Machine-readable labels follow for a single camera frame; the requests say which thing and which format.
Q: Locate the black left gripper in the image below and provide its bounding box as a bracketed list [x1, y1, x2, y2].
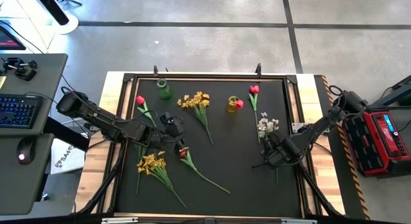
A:
[146, 123, 189, 155]

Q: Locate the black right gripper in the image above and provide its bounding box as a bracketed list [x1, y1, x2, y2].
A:
[261, 131, 302, 167]

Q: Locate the yellow artificial flower bunch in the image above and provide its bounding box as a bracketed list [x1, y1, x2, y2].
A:
[177, 91, 214, 146]
[137, 150, 188, 208]

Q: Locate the yellow glass vase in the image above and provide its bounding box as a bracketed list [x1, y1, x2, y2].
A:
[226, 95, 240, 114]

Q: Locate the green glass vase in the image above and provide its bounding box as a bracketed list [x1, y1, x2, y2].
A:
[156, 78, 172, 100]

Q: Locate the black mat with hazard stripes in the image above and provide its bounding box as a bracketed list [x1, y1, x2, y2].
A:
[313, 74, 371, 220]

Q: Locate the white printed paper bag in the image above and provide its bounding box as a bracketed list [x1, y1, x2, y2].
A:
[50, 137, 87, 176]

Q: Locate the red black power station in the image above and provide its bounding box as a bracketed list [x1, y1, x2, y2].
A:
[341, 108, 411, 179]

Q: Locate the black desk support bar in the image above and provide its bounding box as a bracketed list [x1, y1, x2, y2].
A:
[43, 116, 91, 151]

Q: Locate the black equipment stand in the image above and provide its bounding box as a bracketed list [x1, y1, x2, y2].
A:
[381, 74, 411, 107]

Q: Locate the grey desk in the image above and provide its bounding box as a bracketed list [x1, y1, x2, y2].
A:
[0, 53, 69, 137]
[0, 133, 56, 216]

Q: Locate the black computer mouse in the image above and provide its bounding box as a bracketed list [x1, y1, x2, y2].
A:
[15, 136, 37, 166]

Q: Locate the black panel on white base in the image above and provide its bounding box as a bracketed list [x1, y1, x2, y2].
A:
[31, 0, 80, 35]

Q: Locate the black backlit keyboard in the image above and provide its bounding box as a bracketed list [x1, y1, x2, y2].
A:
[0, 94, 44, 130]

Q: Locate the black desk clamp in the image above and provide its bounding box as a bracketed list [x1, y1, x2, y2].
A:
[1, 56, 39, 82]

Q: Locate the black monitor with red screen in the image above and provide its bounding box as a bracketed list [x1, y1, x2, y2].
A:
[0, 24, 27, 51]

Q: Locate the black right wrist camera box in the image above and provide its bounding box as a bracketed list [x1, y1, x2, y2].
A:
[278, 137, 295, 156]

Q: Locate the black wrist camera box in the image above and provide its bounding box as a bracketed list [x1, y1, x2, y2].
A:
[278, 137, 295, 156]
[159, 112, 186, 139]

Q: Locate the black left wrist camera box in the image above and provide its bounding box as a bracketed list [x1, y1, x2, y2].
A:
[159, 112, 186, 139]

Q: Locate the silver metal bracket plate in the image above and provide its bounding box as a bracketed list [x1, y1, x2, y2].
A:
[281, 218, 318, 224]
[101, 216, 139, 224]

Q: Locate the black aluminium table frame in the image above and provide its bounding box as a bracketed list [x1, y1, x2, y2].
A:
[75, 65, 344, 224]

